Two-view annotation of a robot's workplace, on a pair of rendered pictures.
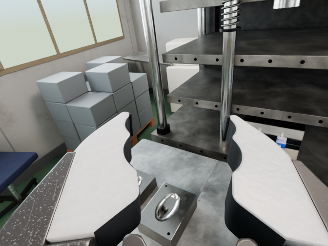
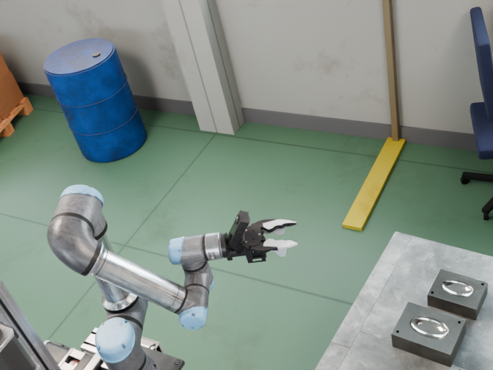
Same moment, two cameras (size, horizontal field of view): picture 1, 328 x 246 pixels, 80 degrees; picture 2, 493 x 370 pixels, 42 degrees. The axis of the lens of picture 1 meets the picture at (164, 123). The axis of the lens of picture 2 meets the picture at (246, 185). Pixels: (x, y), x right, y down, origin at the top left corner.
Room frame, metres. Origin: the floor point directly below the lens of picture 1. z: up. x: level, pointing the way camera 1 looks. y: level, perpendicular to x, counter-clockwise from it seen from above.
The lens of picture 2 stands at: (0.15, -1.28, 2.67)
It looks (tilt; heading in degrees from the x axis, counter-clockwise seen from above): 39 degrees down; 96
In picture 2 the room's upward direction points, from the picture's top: 15 degrees counter-clockwise
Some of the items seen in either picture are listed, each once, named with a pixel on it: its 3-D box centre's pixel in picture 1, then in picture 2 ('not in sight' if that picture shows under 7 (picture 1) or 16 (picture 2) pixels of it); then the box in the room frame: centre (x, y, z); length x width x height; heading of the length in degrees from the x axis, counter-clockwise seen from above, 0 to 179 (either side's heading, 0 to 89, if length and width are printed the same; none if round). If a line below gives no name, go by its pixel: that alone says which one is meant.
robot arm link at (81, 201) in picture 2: not in sight; (104, 265); (-0.45, 0.05, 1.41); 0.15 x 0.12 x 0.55; 84
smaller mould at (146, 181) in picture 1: (133, 189); (457, 294); (0.62, 0.17, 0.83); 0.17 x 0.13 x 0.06; 144
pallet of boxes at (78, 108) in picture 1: (106, 107); not in sight; (2.31, 0.69, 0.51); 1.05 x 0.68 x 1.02; 149
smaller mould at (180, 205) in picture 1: (168, 213); (428, 333); (0.48, 0.03, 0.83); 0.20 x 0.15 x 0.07; 144
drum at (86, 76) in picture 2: not in sight; (97, 100); (-1.18, 2.88, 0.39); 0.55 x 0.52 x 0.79; 149
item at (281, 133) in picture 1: (275, 117); not in sight; (0.99, -0.66, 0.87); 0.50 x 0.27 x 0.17; 144
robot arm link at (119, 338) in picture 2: not in sight; (119, 344); (-0.46, -0.08, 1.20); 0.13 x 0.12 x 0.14; 84
